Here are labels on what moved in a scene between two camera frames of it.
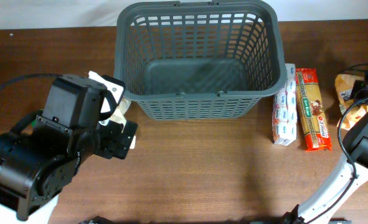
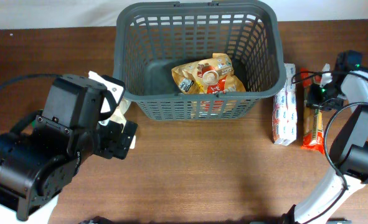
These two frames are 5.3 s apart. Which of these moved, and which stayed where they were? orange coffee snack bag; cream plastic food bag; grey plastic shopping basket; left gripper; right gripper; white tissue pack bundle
Moved: right gripper; orange coffee snack bag
Stayed: grey plastic shopping basket; left gripper; cream plastic food bag; white tissue pack bundle
